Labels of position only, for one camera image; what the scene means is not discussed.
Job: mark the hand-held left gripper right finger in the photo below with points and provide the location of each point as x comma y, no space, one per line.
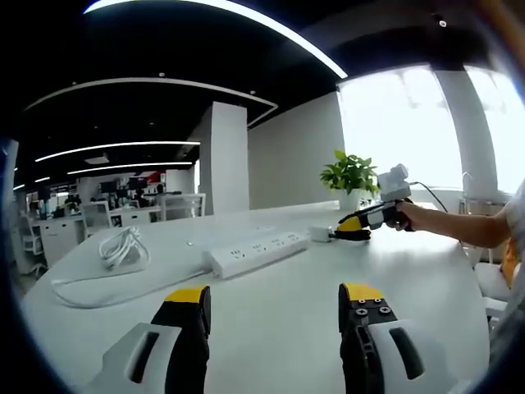
385,357

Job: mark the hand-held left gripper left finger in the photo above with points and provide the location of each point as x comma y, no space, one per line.
135,357

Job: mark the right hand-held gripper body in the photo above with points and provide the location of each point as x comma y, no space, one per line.
391,182

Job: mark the white charger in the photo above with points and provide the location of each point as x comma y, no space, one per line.
319,234

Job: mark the white power strip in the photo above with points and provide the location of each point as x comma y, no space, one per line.
254,252

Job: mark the white desk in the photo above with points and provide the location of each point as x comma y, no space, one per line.
279,312

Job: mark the long ceiling light strip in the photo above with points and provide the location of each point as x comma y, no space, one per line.
102,5

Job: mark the person's right hand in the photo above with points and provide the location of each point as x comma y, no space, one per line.
414,213

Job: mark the potted green plant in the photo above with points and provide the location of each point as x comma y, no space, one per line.
348,172

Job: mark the person's grey shirt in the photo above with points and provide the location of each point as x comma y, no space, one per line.
517,213

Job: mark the white office workstation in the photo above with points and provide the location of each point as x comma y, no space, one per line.
61,238

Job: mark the white square pillar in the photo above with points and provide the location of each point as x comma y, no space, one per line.
225,164

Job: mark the white mesh chair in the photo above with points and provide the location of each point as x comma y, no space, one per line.
182,207
96,217

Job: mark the white office chair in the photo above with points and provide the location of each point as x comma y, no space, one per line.
30,242

